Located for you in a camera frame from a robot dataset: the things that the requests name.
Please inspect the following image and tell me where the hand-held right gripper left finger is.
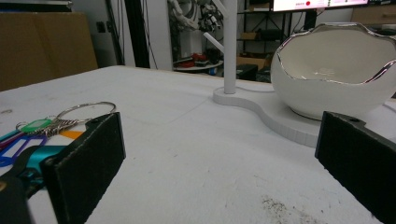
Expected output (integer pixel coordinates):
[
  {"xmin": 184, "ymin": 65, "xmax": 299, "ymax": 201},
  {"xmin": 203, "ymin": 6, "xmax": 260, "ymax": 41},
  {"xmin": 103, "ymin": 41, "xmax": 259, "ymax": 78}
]
[{"xmin": 40, "ymin": 111, "xmax": 127, "ymax": 224}]

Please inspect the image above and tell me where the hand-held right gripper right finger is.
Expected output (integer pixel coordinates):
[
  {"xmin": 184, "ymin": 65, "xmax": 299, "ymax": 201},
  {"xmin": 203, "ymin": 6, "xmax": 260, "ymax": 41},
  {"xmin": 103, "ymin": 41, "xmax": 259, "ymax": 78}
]
[{"xmin": 314, "ymin": 110, "xmax": 396, "ymax": 224}]

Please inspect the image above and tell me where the orange key tag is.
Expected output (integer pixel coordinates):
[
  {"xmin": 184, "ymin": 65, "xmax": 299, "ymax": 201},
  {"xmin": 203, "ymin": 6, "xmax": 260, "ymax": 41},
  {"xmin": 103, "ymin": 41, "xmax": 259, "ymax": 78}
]
[{"xmin": 60, "ymin": 130, "xmax": 85, "ymax": 140}]

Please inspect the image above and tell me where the bunch of small metal rings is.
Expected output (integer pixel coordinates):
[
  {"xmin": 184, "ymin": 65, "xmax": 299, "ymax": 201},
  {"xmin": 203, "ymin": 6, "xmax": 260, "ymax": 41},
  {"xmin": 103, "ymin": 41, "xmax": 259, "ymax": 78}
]
[{"xmin": 36, "ymin": 118, "xmax": 92, "ymax": 138}]

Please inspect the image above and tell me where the green key tag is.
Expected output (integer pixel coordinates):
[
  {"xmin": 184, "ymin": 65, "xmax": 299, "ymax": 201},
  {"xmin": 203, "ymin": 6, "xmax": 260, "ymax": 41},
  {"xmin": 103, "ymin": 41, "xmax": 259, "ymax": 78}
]
[{"xmin": 16, "ymin": 119, "xmax": 53, "ymax": 134}]

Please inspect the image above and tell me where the blue key tag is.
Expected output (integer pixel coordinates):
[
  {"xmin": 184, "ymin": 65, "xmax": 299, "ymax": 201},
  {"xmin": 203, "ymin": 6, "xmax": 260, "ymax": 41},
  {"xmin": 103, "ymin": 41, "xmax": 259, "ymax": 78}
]
[{"xmin": 0, "ymin": 134, "xmax": 49, "ymax": 168}]

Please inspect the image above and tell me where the white eggshell bowl silver rim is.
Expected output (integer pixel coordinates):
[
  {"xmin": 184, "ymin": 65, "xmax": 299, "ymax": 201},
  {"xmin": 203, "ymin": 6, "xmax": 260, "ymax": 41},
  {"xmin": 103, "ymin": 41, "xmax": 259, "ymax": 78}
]
[{"xmin": 270, "ymin": 21, "xmax": 396, "ymax": 121}]

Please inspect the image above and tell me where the purple key tag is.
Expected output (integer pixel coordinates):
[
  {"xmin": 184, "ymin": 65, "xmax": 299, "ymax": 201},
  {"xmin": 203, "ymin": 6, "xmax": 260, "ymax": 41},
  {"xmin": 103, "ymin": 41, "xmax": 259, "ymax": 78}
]
[{"xmin": 0, "ymin": 133, "xmax": 26, "ymax": 151}]

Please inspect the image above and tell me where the teal key tag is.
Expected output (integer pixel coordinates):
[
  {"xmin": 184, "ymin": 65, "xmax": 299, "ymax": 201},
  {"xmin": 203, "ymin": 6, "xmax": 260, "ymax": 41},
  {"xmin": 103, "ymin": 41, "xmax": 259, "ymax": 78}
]
[{"xmin": 0, "ymin": 129, "xmax": 21, "ymax": 143}]

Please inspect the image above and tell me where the large cardboard sheet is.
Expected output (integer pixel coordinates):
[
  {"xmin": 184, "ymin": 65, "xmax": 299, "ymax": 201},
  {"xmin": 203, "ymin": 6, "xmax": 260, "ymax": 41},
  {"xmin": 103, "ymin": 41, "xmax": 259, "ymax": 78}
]
[{"xmin": 0, "ymin": 11, "xmax": 99, "ymax": 92}]

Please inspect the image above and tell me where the cardboard box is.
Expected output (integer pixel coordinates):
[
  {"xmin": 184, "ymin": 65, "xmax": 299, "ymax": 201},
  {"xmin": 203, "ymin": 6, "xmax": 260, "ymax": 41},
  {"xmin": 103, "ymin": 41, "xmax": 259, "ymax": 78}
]
[
  {"xmin": 236, "ymin": 55, "xmax": 272, "ymax": 71},
  {"xmin": 351, "ymin": 5, "xmax": 396, "ymax": 26}
]

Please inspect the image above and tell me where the round white table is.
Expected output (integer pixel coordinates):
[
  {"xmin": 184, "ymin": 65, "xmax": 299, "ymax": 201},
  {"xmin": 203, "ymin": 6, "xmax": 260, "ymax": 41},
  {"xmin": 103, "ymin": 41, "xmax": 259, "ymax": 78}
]
[{"xmin": 172, "ymin": 60, "xmax": 224, "ymax": 73}]

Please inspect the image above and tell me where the red tool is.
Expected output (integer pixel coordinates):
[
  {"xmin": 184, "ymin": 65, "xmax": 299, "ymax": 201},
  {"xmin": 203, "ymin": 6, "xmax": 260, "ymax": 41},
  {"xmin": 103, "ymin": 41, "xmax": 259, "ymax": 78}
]
[{"xmin": 178, "ymin": 52, "xmax": 208, "ymax": 69}]

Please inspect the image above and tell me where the monitor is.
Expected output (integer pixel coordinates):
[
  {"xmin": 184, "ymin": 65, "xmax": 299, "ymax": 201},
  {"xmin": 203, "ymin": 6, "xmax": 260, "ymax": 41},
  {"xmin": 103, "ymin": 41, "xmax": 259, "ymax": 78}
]
[{"xmin": 272, "ymin": 0, "xmax": 370, "ymax": 31}]

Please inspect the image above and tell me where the white key stand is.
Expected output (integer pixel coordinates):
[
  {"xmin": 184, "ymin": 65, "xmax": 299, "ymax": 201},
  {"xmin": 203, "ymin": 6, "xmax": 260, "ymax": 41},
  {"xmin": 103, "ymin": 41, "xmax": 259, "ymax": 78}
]
[{"xmin": 203, "ymin": 0, "xmax": 396, "ymax": 148}]

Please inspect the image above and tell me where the black shelf rack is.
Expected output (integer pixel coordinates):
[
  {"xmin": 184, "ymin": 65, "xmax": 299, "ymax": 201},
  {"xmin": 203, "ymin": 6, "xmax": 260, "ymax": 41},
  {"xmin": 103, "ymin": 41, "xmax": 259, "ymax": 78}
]
[{"xmin": 236, "ymin": 0, "xmax": 312, "ymax": 83}]

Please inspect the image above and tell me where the white robot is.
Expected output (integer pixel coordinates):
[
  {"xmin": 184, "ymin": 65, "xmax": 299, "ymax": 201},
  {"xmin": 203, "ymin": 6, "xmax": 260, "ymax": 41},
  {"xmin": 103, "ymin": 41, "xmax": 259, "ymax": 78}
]
[{"xmin": 167, "ymin": 0, "xmax": 225, "ymax": 34}]

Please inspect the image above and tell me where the large metal key ring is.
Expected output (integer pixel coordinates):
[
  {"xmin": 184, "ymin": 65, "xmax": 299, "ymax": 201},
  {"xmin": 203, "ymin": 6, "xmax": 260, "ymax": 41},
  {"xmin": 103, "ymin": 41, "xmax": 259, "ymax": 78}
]
[{"xmin": 55, "ymin": 101, "xmax": 117, "ymax": 123}]

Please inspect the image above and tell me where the black cable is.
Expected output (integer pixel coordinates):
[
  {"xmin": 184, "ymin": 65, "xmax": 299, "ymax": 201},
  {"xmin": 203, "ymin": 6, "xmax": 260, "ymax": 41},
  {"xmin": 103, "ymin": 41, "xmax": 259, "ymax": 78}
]
[{"xmin": 105, "ymin": 0, "xmax": 125, "ymax": 66}]

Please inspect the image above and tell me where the black metal post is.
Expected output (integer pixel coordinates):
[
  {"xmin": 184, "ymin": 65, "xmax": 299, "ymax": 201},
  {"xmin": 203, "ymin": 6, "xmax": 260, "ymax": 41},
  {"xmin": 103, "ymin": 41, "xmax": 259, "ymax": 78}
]
[{"xmin": 124, "ymin": 0, "xmax": 151, "ymax": 69}]

